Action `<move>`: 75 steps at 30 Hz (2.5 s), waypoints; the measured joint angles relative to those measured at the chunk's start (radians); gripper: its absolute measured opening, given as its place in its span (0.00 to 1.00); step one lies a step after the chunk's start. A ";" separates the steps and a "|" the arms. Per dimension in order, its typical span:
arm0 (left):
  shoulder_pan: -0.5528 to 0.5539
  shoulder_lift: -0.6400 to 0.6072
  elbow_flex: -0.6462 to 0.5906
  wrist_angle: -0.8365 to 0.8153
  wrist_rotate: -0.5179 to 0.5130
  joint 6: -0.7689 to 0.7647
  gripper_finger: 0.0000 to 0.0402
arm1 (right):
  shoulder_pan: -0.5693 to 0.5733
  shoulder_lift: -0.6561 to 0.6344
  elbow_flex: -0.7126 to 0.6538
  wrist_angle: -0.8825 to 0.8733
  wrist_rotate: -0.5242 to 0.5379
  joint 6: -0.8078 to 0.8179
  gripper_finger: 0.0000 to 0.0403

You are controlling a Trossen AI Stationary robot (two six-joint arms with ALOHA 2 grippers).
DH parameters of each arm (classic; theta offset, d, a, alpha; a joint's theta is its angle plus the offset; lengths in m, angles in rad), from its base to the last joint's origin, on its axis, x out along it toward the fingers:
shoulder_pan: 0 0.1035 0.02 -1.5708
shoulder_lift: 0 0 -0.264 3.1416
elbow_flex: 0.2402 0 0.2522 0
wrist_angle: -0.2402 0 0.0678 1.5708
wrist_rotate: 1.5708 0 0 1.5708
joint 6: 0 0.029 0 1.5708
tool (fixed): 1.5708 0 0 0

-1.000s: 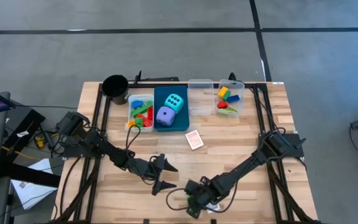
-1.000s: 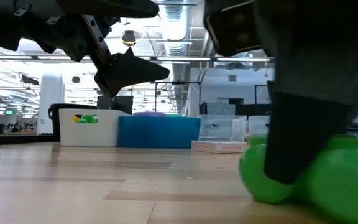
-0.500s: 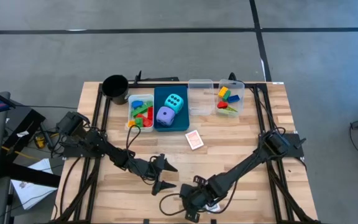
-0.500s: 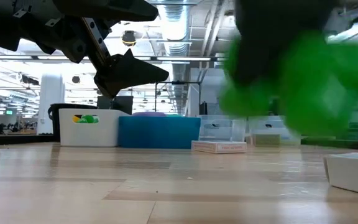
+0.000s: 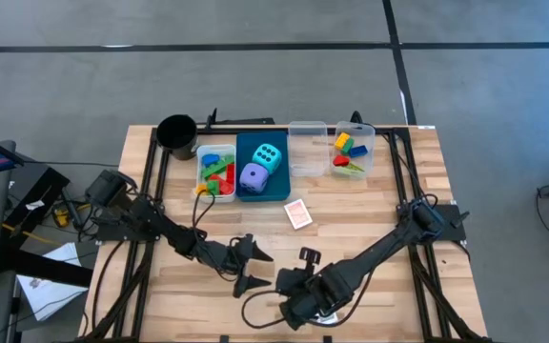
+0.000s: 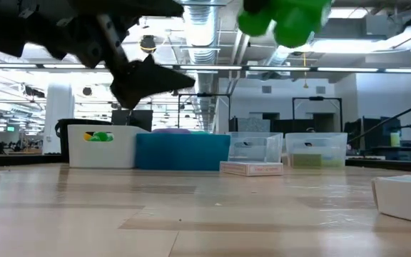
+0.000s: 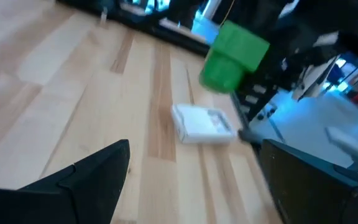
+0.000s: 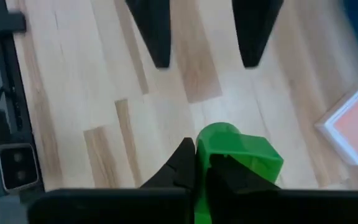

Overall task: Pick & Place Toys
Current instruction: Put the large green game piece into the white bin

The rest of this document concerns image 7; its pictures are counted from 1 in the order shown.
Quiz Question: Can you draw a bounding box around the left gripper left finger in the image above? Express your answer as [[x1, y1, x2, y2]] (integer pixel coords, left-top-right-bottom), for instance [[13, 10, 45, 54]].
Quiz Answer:
[[0, 139, 131, 224]]

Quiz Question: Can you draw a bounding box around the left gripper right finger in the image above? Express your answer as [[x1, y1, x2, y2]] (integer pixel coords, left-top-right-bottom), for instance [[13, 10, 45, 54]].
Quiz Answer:
[[259, 138, 358, 224]]

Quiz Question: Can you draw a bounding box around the green stepped toy brick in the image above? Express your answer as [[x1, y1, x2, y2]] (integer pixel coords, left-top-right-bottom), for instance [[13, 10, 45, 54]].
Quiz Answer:
[[198, 19, 271, 95]]

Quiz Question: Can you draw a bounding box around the white card with picture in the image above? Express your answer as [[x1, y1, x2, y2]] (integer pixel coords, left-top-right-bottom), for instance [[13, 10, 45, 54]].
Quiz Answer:
[[170, 103, 238, 145]]

